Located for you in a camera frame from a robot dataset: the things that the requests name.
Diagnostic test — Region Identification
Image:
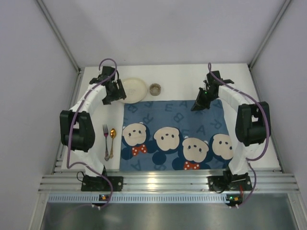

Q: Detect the cream round plate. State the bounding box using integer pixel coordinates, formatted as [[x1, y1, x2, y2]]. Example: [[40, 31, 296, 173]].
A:
[[120, 78, 147, 104]]

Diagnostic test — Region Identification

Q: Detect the blue bear print cloth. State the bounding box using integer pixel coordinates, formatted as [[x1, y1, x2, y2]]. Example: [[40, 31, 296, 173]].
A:
[[119, 99, 234, 171]]

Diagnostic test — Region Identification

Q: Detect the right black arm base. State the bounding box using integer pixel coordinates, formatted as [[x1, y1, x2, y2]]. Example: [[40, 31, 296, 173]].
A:
[[208, 168, 252, 193]]

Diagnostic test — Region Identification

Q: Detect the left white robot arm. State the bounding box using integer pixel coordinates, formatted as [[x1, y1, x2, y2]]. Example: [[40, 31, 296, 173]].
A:
[[59, 66, 126, 179]]

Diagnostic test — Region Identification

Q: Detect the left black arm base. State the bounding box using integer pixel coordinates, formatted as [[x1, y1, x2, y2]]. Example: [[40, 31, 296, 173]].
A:
[[81, 175, 124, 192]]

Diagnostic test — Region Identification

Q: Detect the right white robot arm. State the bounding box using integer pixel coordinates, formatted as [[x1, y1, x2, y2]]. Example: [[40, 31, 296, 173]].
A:
[[191, 70, 271, 176]]

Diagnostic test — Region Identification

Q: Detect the gold spoon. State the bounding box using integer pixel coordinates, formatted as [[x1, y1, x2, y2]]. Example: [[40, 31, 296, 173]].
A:
[[109, 128, 117, 159]]

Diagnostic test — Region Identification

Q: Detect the right aluminium frame post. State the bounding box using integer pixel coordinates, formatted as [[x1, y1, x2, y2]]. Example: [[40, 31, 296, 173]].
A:
[[248, 0, 295, 69]]

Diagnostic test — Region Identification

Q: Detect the aluminium frame post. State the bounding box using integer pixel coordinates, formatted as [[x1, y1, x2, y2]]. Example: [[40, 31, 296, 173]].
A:
[[248, 0, 295, 69], [35, 0, 83, 75]]

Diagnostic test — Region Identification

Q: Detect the left aluminium frame post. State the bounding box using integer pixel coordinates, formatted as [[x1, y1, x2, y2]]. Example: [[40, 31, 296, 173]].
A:
[[35, 0, 83, 75]]

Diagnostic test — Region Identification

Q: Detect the perforated grey cable tray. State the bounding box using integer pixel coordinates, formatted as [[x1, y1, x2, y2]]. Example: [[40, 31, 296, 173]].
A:
[[48, 194, 242, 204]]

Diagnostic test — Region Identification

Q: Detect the aluminium mounting rail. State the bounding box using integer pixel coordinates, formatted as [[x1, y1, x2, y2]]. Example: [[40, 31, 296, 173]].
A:
[[38, 166, 299, 193]]

